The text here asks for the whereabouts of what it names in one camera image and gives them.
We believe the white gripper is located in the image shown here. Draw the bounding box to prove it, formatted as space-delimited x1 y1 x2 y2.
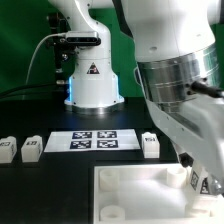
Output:
146 95 224 195

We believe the white square tabletop tray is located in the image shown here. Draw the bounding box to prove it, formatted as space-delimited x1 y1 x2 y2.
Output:
93 164 224 224

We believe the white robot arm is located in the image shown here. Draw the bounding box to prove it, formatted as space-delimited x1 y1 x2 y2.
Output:
49 0 224 195

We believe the white sheet with markers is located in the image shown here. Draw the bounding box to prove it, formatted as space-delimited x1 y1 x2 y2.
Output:
45 129 140 153

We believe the black cable bundle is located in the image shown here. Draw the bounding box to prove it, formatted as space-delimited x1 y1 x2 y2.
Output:
0 83 69 100

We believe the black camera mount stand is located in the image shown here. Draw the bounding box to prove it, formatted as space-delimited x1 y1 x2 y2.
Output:
46 12 75 87

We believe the black camera on mount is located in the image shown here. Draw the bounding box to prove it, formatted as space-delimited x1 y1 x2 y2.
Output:
65 31 101 46

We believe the white camera cable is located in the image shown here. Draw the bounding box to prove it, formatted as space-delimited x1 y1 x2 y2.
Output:
21 32 67 100

